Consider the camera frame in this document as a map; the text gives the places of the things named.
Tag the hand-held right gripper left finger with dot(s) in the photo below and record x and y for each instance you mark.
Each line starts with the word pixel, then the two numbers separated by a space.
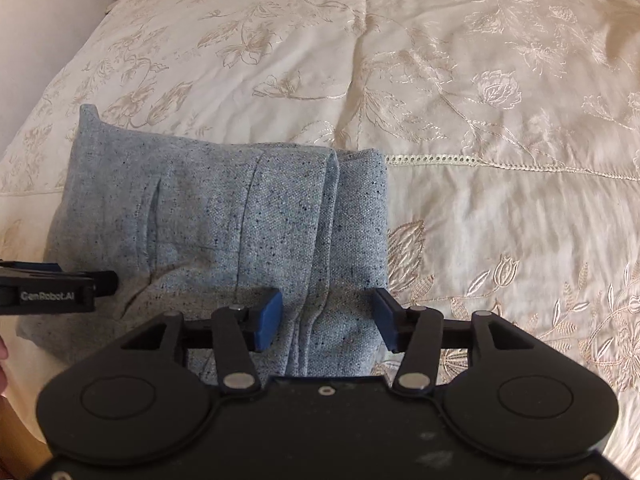
pixel 267 320

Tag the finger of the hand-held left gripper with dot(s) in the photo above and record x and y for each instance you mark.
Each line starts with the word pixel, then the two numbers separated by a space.
pixel 107 282

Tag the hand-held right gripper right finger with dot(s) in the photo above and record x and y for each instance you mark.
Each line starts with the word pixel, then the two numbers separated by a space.
pixel 386 320

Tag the grey speckled pants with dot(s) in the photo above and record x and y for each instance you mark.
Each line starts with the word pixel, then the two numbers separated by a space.
pixel 200 210

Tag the cream embroidered bedspread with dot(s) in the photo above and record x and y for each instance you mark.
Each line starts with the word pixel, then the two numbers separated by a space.
pixel 450 110

